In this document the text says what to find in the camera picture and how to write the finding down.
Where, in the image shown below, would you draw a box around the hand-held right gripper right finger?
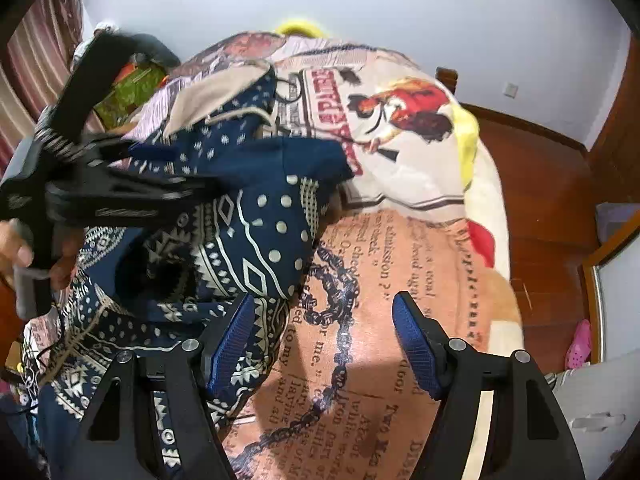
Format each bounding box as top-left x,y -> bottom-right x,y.
391,291 -> 586,480

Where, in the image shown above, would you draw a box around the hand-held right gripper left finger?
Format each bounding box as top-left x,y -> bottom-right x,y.
65,292 -> 258,480

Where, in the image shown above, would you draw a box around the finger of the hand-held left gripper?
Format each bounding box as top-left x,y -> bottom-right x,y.
87,136 -> 213,201
52,32 -> 146,143

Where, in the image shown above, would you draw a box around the navy patterned hoodie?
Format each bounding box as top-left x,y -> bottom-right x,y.
20,65 -> 357,480

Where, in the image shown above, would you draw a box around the person's left hand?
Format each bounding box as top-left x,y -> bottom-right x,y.
0,220 -> 83,292

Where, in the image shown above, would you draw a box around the green patterned box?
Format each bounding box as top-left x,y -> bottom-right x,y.
94,64 -> 167,127

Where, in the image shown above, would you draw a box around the striped pink curtain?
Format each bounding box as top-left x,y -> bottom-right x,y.
0,0 -> 87,163

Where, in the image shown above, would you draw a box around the grey plush toy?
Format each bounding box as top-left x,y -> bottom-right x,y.
125,33 -> 182,69

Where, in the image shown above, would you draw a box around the printed blanket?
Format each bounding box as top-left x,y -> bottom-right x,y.
125,31 -> 524,480

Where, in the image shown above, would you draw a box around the cream fleece bed sheet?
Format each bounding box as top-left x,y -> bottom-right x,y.
449,102 -> 526,356

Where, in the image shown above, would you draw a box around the pink slipper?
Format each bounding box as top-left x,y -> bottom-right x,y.
564,319 -> 594,372

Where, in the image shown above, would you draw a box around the white furniture panel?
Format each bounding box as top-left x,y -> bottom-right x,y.
544,347 -> 640,463

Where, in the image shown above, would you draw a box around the yellow cushion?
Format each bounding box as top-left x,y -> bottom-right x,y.
276,19 -> 323,39

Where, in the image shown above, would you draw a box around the grey storage box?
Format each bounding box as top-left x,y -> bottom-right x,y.
595,202 -> 640,257

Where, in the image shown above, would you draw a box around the wooden bedpost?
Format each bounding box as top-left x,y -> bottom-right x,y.
435,66 -> 459,94

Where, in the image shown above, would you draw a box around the black cables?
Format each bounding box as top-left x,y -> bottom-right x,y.
0,327 -> 68,413

